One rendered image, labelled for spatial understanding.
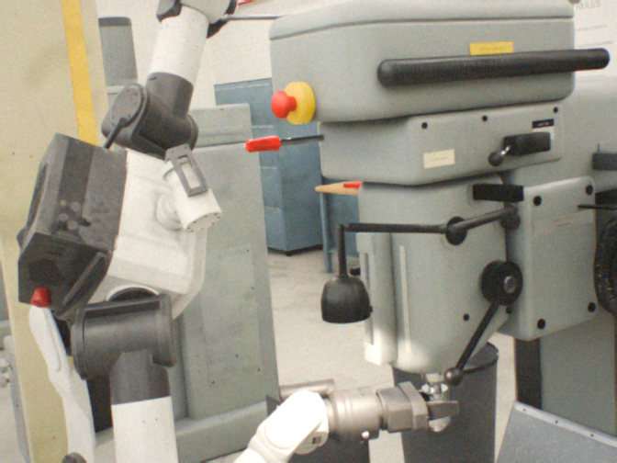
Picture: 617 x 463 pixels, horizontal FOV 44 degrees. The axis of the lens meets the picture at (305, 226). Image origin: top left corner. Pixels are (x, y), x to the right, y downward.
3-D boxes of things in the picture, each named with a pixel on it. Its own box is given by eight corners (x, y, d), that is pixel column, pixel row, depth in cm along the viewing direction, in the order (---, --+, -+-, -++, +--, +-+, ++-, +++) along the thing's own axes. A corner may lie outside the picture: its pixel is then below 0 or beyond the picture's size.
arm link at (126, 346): (89, 409, 113) (81, 316, 115) (97, 407, 122) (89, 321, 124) (169, 397, 115) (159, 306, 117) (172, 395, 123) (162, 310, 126)
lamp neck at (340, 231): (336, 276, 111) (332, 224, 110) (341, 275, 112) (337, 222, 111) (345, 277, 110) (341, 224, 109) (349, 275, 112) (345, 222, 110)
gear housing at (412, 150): (415, 187, 108) (411, 116, 107) (318, 179, 128) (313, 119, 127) (569, 161, 126) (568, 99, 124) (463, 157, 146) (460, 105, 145)
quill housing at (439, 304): (435, 391, 117) (424, 184, 112) (354, 359, 134) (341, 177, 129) (521, 360, 127) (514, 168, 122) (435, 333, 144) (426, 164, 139)
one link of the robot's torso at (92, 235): (-23, 350, 133) (35, 258, 108) (16, 192, 152) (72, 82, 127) (140, 382, 147) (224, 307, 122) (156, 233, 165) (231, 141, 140)
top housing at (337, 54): (360, 121, 101) (352, -5, 98) (261, 124, 123) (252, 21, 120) (588, 96, 126) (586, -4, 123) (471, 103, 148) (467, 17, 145)
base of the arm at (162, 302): (82, 401, 119) (68, 352, 112) (84, 340, 129) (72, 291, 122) (180, 387, 121) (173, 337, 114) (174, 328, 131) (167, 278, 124)
